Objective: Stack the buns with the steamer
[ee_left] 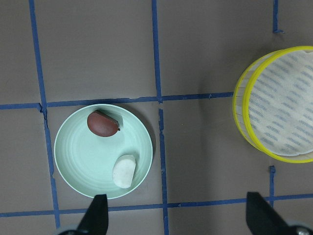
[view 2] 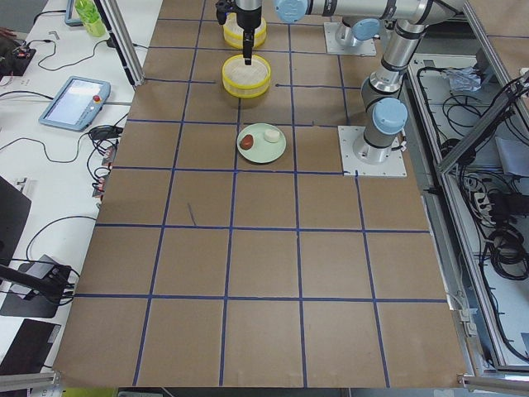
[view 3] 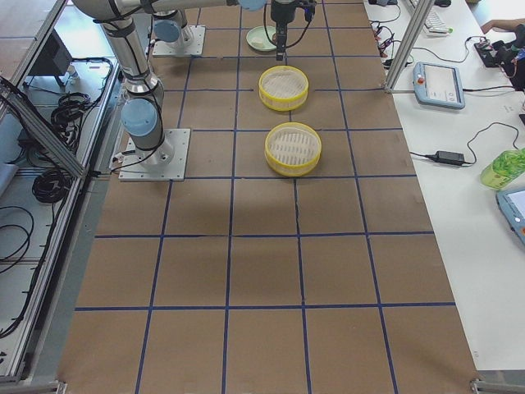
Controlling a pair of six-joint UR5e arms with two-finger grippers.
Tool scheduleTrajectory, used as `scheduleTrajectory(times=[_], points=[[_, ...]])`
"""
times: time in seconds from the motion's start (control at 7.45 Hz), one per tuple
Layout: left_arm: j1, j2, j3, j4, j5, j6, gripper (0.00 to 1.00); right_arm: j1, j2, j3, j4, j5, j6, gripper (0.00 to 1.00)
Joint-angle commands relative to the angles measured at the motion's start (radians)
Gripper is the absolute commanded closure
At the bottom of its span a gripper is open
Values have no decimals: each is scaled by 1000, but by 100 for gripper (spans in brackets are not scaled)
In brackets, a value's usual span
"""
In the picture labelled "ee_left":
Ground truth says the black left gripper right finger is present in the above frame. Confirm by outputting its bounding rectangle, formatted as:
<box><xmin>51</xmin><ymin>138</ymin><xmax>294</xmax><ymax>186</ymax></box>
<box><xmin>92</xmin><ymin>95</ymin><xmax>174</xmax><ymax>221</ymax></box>
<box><xmin>246</xmin><ymin>192</ymin><xmax>292</xmax><ymax>235</ymax></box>

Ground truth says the small yellow bamboo steamer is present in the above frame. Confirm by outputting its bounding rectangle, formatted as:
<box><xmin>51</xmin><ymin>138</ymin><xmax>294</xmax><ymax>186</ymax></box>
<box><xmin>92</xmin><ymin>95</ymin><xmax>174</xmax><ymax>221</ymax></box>
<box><xmin>232</xmin><ymin>46</ymin><xmax>313</xmax><ymax>164</ymax></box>

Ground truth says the brown bun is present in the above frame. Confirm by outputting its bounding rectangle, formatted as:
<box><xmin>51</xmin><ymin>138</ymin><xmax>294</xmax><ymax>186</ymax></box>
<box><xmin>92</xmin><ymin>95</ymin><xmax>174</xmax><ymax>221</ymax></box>
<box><xmin>87</xmin><ymin>110</ymin><xmax>120</xmax><ymax>137</ymax></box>

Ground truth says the white bun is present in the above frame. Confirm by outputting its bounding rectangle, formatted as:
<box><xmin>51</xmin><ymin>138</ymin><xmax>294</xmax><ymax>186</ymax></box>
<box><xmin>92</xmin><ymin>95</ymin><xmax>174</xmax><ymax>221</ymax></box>
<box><xmin>112</xmin><ymin>155</ymin><xmax>136</xmax><ymax>188</ymax></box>

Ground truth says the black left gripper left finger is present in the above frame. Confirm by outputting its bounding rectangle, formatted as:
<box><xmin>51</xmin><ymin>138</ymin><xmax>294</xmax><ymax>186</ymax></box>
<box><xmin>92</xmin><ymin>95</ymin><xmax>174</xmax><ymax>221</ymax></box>
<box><xmin>78</xmin><ymin>194</ymin><xmax>109</xmax><ymax>235</ymax></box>

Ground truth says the mint green plate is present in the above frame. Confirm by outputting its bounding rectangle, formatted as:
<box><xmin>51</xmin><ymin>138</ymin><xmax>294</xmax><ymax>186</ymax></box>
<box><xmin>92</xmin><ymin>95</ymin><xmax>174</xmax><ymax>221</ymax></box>
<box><xmin>54</xmin><ymin>104</ymin><xmax>153</xmax><ymax>199</ymax></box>

